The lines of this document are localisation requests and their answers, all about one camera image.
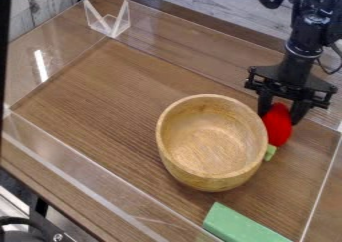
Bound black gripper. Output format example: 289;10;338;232
245;65;338;125

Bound red plush strawberry toy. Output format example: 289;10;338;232
262;103;293;161

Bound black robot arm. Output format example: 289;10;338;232
245;0;342;124

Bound wooden bowl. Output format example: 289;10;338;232
155;94;269;192

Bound green foam block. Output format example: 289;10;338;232
202;202;293;242

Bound clear acrylic corner bracket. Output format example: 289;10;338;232
83;0;131;39

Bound black table leg bracket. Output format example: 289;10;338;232
30;197;94;242

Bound black cable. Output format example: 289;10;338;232
0;215;38;242

